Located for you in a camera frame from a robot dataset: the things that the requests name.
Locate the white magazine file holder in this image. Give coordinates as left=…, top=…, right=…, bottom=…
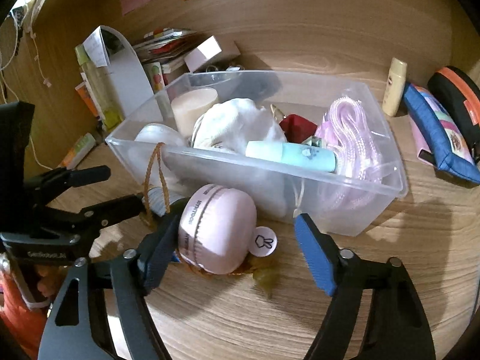
left=83, top=25, right=154, bottom=119

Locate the olive gourd charm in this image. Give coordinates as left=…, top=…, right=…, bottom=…
left=143, top=143, right=278, bottom=298

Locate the white drawstring pouch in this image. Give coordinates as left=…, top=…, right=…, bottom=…
left=190, top=98, right=287, bottom=155

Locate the small white cardboard box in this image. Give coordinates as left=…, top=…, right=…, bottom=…
left=184, top=36, right=241, bottom=72

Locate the black orange zip case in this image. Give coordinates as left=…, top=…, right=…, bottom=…
left=427, top=66, right=479, bottom=164

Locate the pink round macaron case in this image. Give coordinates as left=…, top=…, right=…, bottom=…
left=178, top=184, right=278, bottom=275

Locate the blue patterned pencil pouch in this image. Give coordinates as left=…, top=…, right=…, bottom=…
left=403, top=82, right=479, bottom=185

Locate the red small pouch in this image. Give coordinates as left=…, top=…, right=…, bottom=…
left=279, top=114, right=317, bottom=144

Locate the pink rope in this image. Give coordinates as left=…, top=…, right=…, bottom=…
left=314, top=95, right=387, bottom=211

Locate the white string of lights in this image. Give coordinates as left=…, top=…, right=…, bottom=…
left=0, top=6, right=54, bottom=172

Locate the white round jar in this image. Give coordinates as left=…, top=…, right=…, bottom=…
left=127, top=123, right=187, bottom=167

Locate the orange green tube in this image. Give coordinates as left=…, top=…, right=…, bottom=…
left=60, top=133, right=96, bottom=170

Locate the person's hand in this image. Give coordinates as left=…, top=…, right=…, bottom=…
left=36, top=265, right=67, bottom=297

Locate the cream pillar candle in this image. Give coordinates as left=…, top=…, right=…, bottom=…
left=171, top=88, right=219, bottom=137

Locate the cream lotion bottle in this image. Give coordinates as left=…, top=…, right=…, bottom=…
left=382, top=58, right=408, bottom=117

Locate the clear plastic storage bin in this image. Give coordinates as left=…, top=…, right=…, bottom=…
left=106, top=71, right=408, bottom=236

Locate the mint green tube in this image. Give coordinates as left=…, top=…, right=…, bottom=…
left=245, top=141, right=337, bottom=172

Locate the small black barcode box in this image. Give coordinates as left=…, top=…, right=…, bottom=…
left=143, top=187, right=188, bottom=217

